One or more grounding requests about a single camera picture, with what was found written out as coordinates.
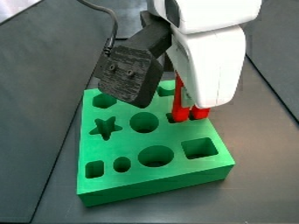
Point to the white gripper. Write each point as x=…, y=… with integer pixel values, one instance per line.
x=208, y=44

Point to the red double-square object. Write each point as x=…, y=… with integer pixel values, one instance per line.
x=183, y=112

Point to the green shape-sorting board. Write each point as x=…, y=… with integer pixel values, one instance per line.
x=135, y=152

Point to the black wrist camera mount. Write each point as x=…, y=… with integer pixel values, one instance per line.
x=129, y=71

